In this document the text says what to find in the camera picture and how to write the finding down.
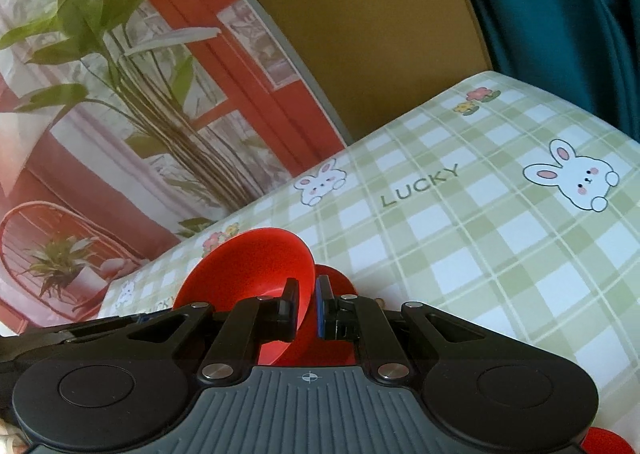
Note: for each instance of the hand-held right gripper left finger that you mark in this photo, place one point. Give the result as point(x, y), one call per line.
point(287, 314)

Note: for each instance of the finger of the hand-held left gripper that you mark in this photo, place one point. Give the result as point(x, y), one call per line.
point(50, 338)

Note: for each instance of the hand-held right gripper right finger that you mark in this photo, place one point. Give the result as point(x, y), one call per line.
point(322, 314)

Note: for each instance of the red bowl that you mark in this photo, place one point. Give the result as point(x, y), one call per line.
point(250, 264)
point(342, 281)
point(607, 444)

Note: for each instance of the green checked rabbit tablecloth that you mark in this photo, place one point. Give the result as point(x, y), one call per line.
point(450, 259)

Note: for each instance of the printed room scene backdrop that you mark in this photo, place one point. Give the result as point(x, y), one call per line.
point(125, 109)

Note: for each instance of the tan wooden panel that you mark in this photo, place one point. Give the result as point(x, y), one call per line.
point(360, 34)

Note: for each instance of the teal curtain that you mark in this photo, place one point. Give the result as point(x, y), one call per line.
point(560, 9)

